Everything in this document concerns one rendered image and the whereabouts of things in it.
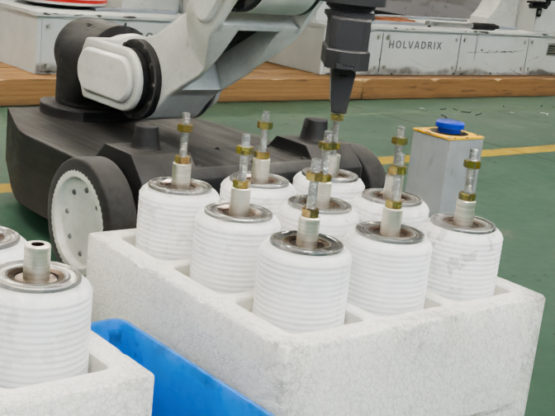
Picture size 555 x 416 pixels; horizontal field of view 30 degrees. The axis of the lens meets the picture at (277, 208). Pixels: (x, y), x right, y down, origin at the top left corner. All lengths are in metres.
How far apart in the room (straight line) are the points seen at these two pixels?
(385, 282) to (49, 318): 0.39
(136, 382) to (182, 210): 0.35
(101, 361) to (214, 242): 0.24
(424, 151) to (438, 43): 2.84
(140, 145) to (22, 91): 1.52
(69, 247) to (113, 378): 0.78
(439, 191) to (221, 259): 0.42
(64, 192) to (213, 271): 0.58
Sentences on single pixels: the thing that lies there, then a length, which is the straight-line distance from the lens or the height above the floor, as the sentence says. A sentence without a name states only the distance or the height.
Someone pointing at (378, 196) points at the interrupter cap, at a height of 0.25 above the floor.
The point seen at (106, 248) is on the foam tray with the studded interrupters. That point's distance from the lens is 1.24.
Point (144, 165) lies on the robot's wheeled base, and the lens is 1.57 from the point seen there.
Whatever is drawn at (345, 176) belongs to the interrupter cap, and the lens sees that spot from 1.38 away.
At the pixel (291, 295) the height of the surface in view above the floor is 0.21.
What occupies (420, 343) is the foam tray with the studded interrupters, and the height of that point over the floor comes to 0.15.
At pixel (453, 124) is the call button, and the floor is 0.33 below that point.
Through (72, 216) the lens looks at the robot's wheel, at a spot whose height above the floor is 0.10.
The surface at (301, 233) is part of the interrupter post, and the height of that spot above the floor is 0.26.
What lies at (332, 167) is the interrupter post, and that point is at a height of 0.27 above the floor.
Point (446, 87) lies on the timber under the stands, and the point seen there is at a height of 0.04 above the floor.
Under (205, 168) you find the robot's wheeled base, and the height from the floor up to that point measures 0.19.
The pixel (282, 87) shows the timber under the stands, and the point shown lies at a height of 0.05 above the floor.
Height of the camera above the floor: 0.55
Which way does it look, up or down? 15 degrees down
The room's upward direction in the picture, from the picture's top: 6 degrees clockwise
